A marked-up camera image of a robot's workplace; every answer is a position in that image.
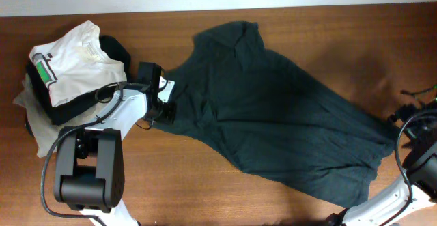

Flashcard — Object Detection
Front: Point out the white folded t-shirt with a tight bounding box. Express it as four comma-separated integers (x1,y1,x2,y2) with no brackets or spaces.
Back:
29,21,127,107

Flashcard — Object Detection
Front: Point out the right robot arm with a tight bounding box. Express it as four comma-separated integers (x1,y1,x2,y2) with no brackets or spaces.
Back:
322,101,436,226

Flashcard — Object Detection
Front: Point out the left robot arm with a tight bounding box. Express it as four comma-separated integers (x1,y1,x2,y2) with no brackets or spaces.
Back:
53,76,175,225

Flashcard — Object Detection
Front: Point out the beige folded cloth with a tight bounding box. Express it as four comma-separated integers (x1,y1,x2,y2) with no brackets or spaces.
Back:
13,73,125,158

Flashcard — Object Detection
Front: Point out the dark green t-shirt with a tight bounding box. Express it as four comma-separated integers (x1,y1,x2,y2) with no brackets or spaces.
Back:
156,21,399,208

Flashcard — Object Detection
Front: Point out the black folded garment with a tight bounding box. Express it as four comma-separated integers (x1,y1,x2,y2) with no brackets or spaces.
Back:
26,35,131,125

